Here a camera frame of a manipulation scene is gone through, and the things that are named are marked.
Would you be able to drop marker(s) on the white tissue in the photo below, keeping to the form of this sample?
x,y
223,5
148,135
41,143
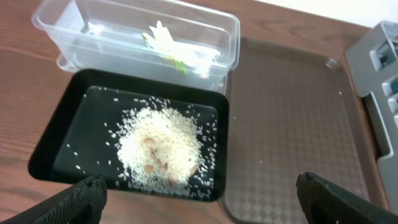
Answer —
x,y
197,58

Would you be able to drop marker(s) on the black plastic tray bin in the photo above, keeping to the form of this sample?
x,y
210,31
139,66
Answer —
x,y
62,124

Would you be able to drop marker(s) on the green snack wrapper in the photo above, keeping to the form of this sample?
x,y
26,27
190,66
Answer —
x,y
177,64

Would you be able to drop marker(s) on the pile of rice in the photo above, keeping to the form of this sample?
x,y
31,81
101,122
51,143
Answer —
x,y
142,143

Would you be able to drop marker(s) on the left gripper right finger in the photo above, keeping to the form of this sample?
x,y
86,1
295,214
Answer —
x,y
325,202

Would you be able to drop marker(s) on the clear plastic bin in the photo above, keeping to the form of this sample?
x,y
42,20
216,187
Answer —
x,y
107,35

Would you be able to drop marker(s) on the dark brown serving tray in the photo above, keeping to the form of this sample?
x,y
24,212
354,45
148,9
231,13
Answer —
x,y
291,112

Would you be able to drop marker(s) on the grey dishwasher rack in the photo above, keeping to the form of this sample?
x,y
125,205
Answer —
x,y
372,62

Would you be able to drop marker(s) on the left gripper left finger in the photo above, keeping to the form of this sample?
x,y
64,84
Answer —
x,y
82,203

